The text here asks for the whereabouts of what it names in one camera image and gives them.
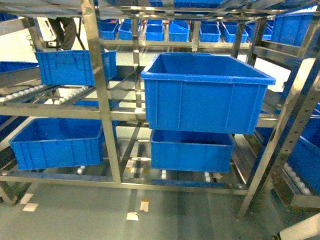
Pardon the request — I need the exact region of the large blue plastic bin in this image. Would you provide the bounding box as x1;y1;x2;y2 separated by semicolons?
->
140;52;276;134

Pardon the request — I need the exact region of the blue bin lower left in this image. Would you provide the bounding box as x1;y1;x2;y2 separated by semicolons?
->
9;118;104;170

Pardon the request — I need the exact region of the blue bin lower middle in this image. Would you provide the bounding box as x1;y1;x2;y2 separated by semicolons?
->
150;130;235;173

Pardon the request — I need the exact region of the blue bin far right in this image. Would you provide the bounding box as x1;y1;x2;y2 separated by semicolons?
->
270;12;314;47

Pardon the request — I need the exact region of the person in dark trousers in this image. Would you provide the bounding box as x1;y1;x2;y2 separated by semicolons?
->
48;17;77;51

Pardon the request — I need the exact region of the stainless steel roller shelf rack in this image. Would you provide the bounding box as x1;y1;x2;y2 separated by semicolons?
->
0;0;320;217

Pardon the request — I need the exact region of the blue bin left shelf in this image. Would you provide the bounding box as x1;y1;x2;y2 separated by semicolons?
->
34;49;118;87

